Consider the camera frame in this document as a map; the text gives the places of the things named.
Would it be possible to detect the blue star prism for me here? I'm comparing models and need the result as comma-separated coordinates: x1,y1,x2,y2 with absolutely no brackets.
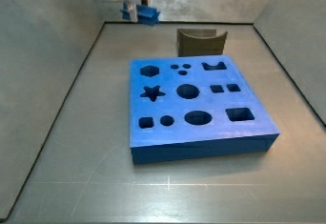
137,5,161,26

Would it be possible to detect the dark grey curved fixture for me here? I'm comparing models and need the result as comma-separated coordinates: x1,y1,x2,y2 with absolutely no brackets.
177,29,229,56

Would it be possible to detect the blue shape sorter block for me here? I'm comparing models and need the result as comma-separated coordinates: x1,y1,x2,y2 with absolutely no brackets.
130,55,281,164

